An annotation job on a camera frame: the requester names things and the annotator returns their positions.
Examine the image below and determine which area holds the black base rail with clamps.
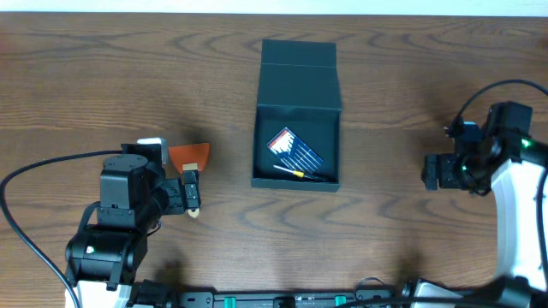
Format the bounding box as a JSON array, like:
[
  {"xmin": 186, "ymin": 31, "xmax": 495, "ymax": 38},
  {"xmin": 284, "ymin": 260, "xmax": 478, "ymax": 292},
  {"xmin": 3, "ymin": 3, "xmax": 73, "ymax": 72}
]
[{"xmin": 125, "ymin": 277, "xmax": 416, "ymax": 308}]

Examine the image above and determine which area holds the dark green open gift box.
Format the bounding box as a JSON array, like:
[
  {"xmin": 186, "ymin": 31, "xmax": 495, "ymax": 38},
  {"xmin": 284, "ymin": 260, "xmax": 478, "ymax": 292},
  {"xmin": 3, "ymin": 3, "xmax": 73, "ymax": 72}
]
[{"xmin": 251, "ymin": 39, "xmax": 343, "ymax": 193}]

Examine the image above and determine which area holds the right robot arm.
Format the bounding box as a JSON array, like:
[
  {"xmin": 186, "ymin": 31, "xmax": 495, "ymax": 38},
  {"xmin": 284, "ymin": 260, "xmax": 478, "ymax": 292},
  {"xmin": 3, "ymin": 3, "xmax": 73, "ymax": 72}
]
[{"xmin": 405, "ymin": 102, "xmax": 547, "ymax": 307}]

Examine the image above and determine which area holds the clear precision screwdriver set case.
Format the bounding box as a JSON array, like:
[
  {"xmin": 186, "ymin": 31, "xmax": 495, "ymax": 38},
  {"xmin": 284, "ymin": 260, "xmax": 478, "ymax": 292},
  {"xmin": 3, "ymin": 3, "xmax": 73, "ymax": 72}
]
[{"xmin": 267, "ymin": 127, "xmax": 324, "ymax": 174}]

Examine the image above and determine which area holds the orange scraper with wooden handle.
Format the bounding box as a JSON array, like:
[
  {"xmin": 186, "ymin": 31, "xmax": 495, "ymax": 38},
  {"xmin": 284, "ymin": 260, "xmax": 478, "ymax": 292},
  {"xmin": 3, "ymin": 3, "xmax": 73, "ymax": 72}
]
[{"xmin": 169, "ymin": 143, "xmax": 210, "ymax": 218}]

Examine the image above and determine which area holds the yellow black handled screwdriver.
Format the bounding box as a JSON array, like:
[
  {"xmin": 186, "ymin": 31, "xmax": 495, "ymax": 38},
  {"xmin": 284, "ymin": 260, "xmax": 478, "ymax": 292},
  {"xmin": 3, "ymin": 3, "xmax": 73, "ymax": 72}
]
[{"xmin": 274, "ymin": 165, "xmax": 329, "ymax": 181}]

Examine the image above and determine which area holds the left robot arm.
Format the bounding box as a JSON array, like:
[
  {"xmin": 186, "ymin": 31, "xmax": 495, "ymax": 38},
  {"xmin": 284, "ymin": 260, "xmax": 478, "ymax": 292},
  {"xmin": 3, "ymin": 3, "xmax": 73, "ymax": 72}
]
[{"xmin": 65, "ymin": 154, "xmax": 201, "ymax": 307}]

